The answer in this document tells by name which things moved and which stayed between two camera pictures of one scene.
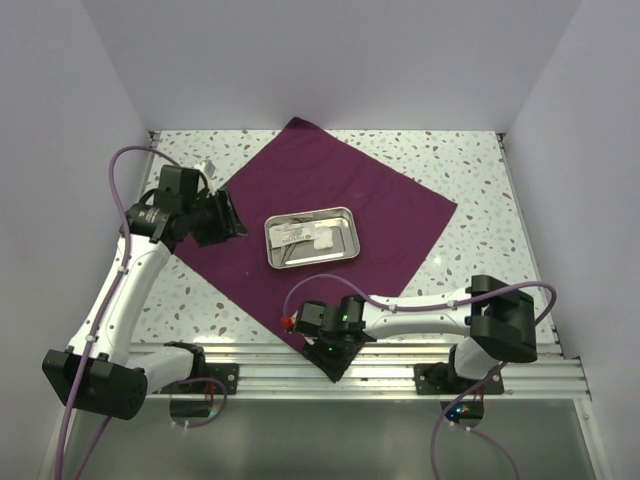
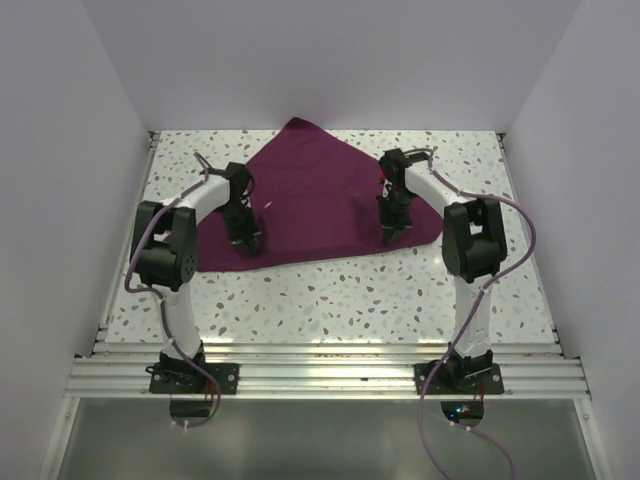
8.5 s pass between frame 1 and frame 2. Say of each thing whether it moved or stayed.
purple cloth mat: moved
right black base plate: stayed
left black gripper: moved
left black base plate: stayed
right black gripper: moved
